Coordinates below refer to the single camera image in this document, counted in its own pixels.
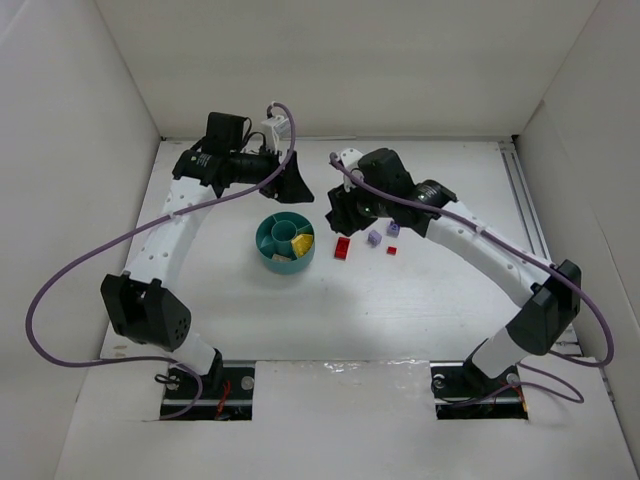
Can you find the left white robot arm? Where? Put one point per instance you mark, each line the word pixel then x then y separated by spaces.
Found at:
pixel 140 302

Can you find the lilac lego brick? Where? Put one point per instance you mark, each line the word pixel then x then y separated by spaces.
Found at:
pixel 374 238

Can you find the teal divided round container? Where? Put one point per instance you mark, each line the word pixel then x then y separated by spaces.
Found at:
pixel 274 235

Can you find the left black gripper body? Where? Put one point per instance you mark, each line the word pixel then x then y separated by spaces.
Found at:
pixel 282 177

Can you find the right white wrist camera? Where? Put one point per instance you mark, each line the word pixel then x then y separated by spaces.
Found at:
pixel 348 158

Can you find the yellow square lego brick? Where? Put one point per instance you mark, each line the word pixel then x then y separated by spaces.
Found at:
pixel 295 247

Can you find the red curved lego brick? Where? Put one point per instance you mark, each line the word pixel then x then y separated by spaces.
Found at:
pixel 342 248

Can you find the purple lego on red piece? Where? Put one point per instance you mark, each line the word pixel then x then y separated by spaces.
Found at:
pixel 393 230

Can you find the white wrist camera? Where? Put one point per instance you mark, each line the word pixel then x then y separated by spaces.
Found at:
pixel 348 158
pixel 275 126

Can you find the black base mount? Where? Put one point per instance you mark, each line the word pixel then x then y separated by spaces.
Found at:
pixel 458 396
pixel 231 401

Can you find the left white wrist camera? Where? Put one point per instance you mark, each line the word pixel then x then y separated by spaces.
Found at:
pixel 275 126

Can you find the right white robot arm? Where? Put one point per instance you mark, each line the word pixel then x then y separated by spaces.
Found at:
pixel 377 186

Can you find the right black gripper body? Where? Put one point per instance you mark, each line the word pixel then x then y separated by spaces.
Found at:
pixel 345 211

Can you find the aluminium side rail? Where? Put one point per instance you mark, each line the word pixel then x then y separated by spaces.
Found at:
pixel 567 343

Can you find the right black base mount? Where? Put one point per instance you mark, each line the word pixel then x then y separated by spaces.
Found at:
pixel 458 396

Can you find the long yellow lego plate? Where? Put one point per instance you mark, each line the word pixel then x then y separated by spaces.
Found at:
pixel 305 243

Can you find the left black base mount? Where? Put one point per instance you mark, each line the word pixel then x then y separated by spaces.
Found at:
pixel 231 401

